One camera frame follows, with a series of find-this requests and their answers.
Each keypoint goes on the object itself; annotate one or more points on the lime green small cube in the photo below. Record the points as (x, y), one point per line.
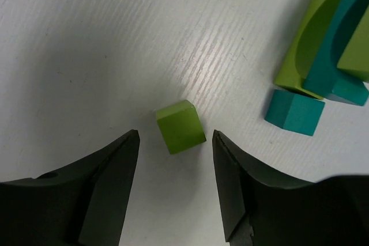
(180, 126)

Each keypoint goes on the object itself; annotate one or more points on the teal small cube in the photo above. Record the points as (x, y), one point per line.
(294, 112)

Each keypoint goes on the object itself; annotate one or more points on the teal arch block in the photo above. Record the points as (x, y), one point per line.
(324, 78)

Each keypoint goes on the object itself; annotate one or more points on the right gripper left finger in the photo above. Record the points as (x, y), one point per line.
(83, 203)

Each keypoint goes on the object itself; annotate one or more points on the lime green rectangular block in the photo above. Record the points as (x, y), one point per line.
(354, 60)

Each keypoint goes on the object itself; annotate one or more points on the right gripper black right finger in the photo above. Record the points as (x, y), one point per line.
(263, 206)

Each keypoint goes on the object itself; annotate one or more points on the lime green arch block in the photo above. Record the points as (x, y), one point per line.
(304, 47)

